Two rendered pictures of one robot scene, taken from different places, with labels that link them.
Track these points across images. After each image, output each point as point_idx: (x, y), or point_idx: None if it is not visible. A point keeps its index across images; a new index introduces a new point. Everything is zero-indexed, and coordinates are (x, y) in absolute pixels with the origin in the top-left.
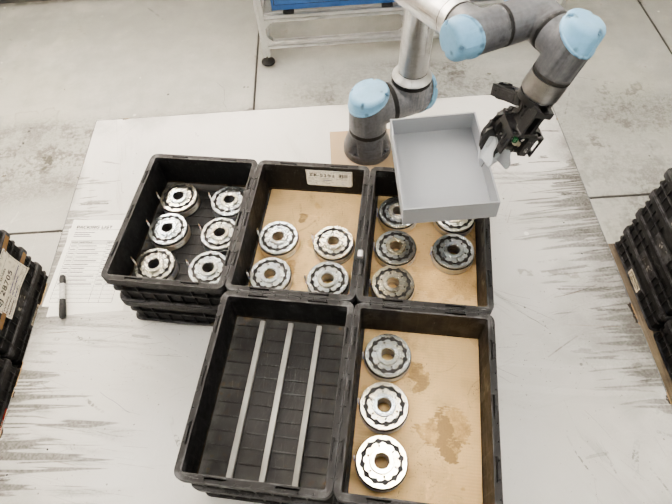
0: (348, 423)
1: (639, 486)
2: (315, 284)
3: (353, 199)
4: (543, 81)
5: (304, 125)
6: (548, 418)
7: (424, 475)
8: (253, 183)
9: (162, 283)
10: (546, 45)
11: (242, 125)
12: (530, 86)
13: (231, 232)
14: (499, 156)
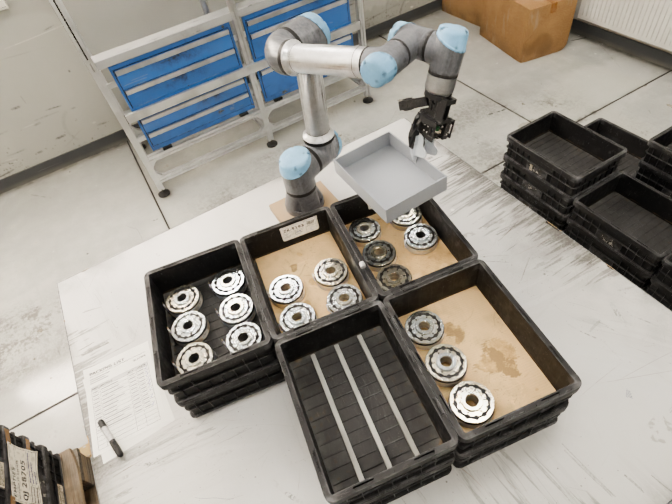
0: (435, 382)
1: (633, 330)
2: (337, 306)
3: (324, 237)
4: (442, 78)
5: (244, 210)
6: (549, 319)
7: (505, 395)
8: (245, 256)
9: (217, 363)
10: (434, 54)
11: (193, 231)
12: (434, 86)
13: (245, 303)
14: (425, 149)
